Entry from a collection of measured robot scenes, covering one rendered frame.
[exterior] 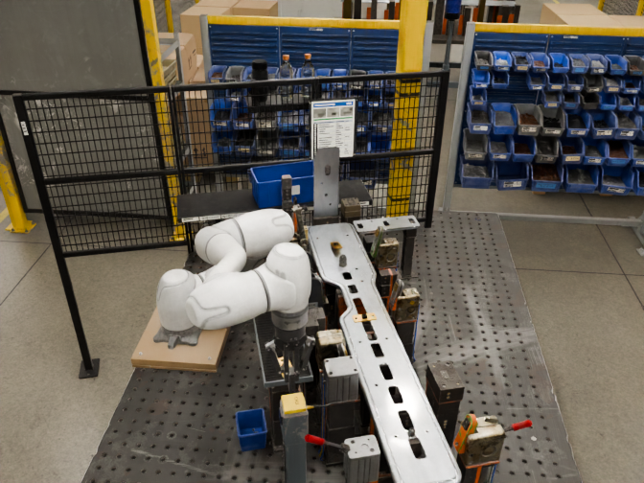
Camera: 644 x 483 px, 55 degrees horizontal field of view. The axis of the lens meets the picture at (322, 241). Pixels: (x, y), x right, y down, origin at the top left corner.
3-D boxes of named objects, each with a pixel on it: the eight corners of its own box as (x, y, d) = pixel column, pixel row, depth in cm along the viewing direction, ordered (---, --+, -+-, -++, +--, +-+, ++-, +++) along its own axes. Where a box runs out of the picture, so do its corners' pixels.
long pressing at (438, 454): (475, 483, 166) (475, 479, 165) (395, 497, 162) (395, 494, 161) (352, 222, 280) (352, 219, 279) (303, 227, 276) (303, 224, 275)
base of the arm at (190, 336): (149, 349, 245) (147, 338, 242) (167, 313, 263) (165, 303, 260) (194, 353, 243) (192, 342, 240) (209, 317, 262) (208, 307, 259)
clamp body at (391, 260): (398, 311, 273) (404, 245, 254) (372, 314, 271) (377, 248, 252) (392, 299, 280) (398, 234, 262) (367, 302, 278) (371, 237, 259)
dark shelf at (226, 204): (373, 205, 291) (373, 199, 290) (177, 223, 276) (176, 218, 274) (360, 184, 310) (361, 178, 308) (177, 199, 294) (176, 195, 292)
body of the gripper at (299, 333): (274, 333, 148) (275, 360, 153) (310, 328, 149) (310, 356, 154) (270, 312, 154) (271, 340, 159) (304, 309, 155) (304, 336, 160)
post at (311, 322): (318, 409, 225) (319, 324, 203) (305, 411, 224) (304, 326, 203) (315, 399, 229) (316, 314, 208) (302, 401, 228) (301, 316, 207)
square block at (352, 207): (358, 270, 299) (361, 204, 279) (342, 271, 297) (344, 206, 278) (354, 261, 305) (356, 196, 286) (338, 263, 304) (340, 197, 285)
